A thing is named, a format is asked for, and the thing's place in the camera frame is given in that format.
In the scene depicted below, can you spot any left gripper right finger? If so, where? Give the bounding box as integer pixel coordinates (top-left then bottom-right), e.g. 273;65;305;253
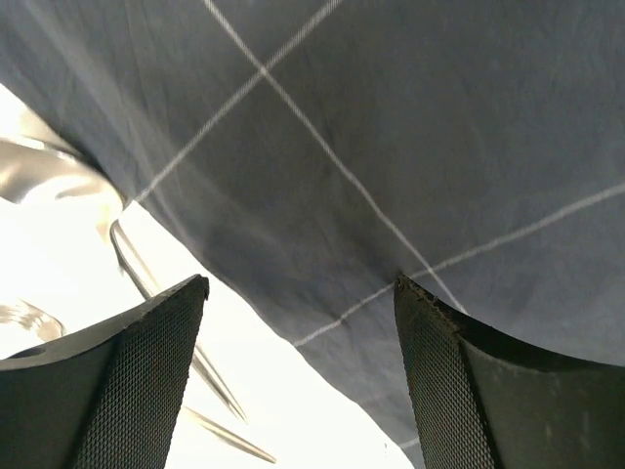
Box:
394;276;624;469

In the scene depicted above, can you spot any silver metal fork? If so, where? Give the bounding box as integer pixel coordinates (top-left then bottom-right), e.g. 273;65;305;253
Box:
1;137;276;464

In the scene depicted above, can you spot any dark grey checked cloth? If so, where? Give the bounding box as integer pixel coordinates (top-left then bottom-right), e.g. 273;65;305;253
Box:
1;1;624;468

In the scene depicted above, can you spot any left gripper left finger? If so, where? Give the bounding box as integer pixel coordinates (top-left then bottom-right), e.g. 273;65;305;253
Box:
1;275;209;469

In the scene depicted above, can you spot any silver metal spoon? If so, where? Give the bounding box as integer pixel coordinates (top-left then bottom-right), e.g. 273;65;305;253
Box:
1;300;65;342

